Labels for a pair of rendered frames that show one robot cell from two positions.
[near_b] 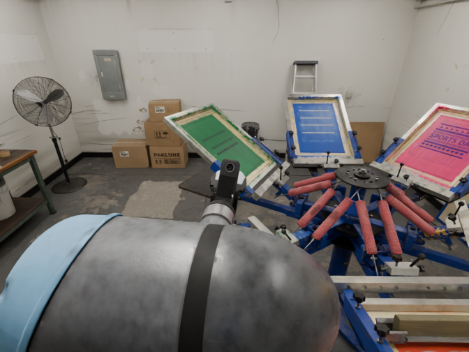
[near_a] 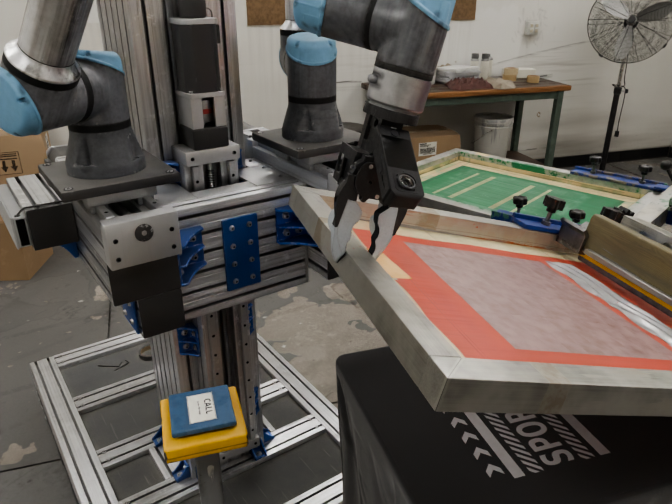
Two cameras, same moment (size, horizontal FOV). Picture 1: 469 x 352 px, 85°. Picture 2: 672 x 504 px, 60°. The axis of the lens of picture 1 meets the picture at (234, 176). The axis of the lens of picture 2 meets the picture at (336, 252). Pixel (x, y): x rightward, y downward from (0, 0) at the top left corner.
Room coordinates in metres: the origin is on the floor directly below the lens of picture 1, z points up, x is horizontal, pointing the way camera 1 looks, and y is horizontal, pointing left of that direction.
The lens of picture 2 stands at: (-0.27, -1.43, 1.60)
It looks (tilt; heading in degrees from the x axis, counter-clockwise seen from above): 25 degrees down; 72
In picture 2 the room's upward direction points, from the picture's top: straight up
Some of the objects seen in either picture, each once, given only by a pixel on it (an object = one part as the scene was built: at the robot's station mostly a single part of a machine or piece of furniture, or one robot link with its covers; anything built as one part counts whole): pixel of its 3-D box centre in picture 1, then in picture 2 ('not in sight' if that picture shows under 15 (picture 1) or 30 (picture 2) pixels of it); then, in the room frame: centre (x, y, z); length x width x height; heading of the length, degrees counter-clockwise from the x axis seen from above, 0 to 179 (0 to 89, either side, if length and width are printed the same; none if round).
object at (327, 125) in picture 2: not in sight; (312, 114); (0.12, -0.05, 1.31); 0.15 x 0.15 x 0.10
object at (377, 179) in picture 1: (341, 253); not in sight; (1.38, -0.77, 0.67); 0.39 x 0.39 x 1.35
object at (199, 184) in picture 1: (258, 200); not in sight; (1.72, -0.19, 0.91); 1.34 x 0.40 x 0.08; 59
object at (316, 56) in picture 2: not in sight; (311, 64); (0.12, -0.04, 1.42); 0.13 x 0.12 x 0.14; 83
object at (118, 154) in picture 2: not in sight; (103, 143); (-0.35, -0.19, 1.31); 0.15 x 0.15 x 0.10
